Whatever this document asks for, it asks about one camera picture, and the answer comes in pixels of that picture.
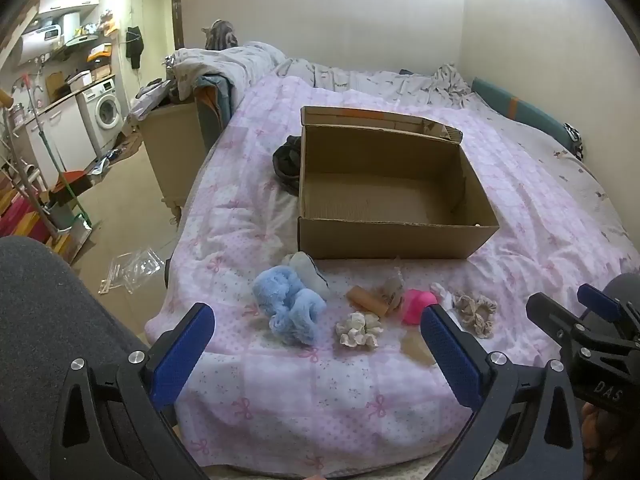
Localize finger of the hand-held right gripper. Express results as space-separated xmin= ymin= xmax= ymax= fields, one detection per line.
xmin=525 ymin=291 xmax=584 ymax=349
xmin=576 ymin=283 xmax=627 ymax=324

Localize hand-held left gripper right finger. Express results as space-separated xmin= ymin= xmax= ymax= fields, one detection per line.
xmin=420 ymin=304 xmax=586 ymax=480

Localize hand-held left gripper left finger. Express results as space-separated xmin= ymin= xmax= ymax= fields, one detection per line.
xmin=50 ymin=302 xmax=216 ymax=480

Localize beige lace scrunchie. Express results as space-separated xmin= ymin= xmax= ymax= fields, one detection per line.
xmin=452 ymin=290 xmax=499 ymax=337

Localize pink rubber duck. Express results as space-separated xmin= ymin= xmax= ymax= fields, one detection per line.
xmin=400 ymin=288 xmax=438 ymax=325

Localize cream ruffled scrunchie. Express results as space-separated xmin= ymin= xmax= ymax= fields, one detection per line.
xmin=335 ymin=311 xmax=383 ymax=350

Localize light blue fluffy scrunchie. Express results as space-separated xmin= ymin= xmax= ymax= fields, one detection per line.
xmin=251 ymin=266 xmax=327 ymax=346

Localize cardboard box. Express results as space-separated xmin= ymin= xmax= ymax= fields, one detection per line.
xmin=297 ymin=106 xmax=501 ymax=261

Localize white striped soft toy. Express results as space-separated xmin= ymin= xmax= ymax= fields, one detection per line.
xmin=282 ymin=251 xmax=333 ymax=301

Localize person's right hand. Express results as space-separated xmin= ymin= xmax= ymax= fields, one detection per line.
xmin=580 ymin=402 xmax=621 ymax=471

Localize person's right leg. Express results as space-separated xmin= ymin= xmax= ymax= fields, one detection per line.
xmin=602 ymin=272 xmax=640 ymax=313

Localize person's leg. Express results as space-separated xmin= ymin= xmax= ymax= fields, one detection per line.
xmin=602 ymin=272 xmax=640 ymax=313
xmin=0 ymin=236 xmax=166 ymax=480

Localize tan translucent pouch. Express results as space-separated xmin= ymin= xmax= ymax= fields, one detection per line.
xmin=400 ymin=332 xmax=436 ymax=367

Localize pink bow-print blanket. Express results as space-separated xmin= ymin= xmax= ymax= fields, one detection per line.
xmin=145 ymin=72 xmax=640 ymax=476

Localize small brown toy in bag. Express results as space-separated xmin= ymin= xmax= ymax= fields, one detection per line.
xmin=382 ymin=270 xmax=406 ymax=308

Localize clear plastic bags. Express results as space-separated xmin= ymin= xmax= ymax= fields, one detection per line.
xmin=97 ymin=245 xmax=166 ymax=295

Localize white patterned bed sheet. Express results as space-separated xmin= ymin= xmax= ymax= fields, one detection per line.
xmin=500 ymin=115 xmax=640 ymax=271

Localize person's left leg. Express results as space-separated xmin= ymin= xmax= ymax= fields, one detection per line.
xmin=0 ymin=236 xmax=166 ymax=480

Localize teal pillow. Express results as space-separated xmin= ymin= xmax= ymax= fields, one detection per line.
xmin=470 ymin=77 xmax=583 ymax=153

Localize beige wooden cabinet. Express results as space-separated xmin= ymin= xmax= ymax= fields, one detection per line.
xmin=137 ymin=102 xmax=206 ymax=226

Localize orange dustpan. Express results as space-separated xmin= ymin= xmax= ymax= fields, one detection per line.
xmin=52 ymin=170 xmax=93 ymax=193

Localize dark cloth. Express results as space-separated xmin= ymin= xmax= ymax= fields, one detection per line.
xmin=272 ymin=135 xmax=303 ymax=196

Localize red storage box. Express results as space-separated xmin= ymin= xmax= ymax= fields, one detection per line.
xmin=0 ymin=190 xmax=56 ymax=256

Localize blue grey cloth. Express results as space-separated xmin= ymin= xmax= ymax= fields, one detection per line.
xmin=196 ymin=74 xmax=246 ymax=147

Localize white base cabinet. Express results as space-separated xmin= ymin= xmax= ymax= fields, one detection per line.
xmin=25 ymin=95 xmax=98 ymax=186

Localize white washing machine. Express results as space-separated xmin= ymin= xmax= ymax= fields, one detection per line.
xmin=77 ymin=77 xmax=125 ymax=158

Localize grey white duvet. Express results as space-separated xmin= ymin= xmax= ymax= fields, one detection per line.
xmin=172 ymin=41 xmax=473 ymax=111

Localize dark hanging jacket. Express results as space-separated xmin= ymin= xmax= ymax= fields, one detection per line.
xmin=125 ymin=26 xmax=145 ymax=70

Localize grey tabby cat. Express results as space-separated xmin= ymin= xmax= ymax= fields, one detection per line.
xmin=201 ymin=19 xmax=238 ymax=52

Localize brown door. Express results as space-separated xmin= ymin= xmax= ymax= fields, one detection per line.
xmin=171 ymin=0 xmax=186 ymax=51

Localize white water heater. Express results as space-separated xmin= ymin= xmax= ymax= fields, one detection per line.
xmin=12 ymin=12 xmax=81 ymax=66

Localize white wall cabinet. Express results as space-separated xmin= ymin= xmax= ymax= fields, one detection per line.
xmin=37 ymin=0 xmax=101 ymax=16

